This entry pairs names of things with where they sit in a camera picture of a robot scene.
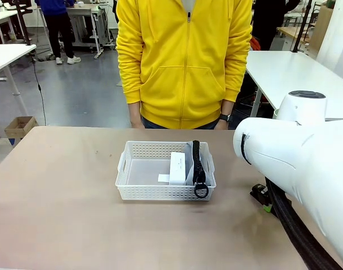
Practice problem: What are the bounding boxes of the person's right hand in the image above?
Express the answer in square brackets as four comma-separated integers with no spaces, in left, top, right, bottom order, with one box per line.
[128,102,146,130]

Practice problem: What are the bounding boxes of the person in blue top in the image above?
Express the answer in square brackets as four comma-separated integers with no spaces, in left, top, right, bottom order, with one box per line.
[34,0,82,65]

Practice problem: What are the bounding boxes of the black upright pole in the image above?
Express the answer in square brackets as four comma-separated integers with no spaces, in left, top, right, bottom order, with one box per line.
[291,0,313,54]

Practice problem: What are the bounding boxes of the person's left hand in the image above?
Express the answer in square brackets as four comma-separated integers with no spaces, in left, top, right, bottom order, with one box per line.
[214,120,232,131]

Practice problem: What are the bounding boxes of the brown cardboard box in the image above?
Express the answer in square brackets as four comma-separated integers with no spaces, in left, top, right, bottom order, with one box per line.
[3,115,39,140]

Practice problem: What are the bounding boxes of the black stapler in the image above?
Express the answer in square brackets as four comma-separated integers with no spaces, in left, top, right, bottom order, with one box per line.
[250,184,269,204]

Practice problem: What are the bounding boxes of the blue jeans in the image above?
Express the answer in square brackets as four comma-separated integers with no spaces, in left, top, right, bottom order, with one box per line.
[141,116,220,131]

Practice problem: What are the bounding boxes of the white background desk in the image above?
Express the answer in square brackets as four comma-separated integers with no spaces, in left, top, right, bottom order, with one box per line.
[0,10,19,44]

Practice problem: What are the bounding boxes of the person in yellow hoodie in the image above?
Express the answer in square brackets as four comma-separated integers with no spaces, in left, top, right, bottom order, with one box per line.
[115,0,254,130]

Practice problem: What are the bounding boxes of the person in black clothes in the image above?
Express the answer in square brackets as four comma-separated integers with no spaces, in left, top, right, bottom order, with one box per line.
[251,0,300,52]

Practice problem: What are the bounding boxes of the grey desk with white legs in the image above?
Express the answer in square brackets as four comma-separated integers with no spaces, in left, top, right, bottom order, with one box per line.
[65,2,116,60]

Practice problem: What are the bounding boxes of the light wood desk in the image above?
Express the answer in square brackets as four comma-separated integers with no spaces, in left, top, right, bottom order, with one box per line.
[276,26,312,43]

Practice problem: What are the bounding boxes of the black strap on right arm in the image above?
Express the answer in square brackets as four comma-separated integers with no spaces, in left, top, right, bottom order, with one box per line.
[240,133,252,165]

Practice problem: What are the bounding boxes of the white perforated plastic basket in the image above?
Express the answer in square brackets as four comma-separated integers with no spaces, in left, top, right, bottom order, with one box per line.
[115,140,217,202]

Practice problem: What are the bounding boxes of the white side table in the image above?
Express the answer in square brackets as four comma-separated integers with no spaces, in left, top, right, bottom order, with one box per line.
[0,43,38,114]

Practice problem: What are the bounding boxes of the grey campus pencil case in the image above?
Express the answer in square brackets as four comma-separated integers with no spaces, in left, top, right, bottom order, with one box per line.
[184,139,210,199]

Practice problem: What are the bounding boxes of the person's left forearm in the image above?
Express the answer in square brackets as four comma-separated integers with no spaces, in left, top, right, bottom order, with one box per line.
[220,99,236,115]

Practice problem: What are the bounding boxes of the thin black floor cable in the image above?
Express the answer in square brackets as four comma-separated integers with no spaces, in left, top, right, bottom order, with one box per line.
[31,57,47,127]

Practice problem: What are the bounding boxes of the large white table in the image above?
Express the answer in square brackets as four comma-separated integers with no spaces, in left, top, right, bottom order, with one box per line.
[244,50,343,122]

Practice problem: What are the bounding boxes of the brown wooden cabinet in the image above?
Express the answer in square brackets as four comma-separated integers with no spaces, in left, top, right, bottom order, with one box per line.
[311,4,334,56]

